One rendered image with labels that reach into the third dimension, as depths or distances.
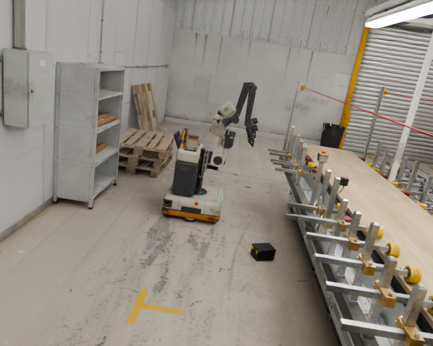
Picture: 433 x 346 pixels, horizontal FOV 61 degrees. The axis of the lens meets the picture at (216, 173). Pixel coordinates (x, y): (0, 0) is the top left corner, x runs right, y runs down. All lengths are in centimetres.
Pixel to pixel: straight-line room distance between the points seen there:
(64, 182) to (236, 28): 697
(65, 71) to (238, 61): 659
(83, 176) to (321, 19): 773
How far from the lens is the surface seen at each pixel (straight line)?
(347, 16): 1056
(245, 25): 1021
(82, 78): 413
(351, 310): 213
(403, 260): 238
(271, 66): 1019
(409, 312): 164
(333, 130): 955
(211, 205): 419
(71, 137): 427
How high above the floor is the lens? 181
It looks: 17 degrees down
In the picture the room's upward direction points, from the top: 9 degrees clockwise
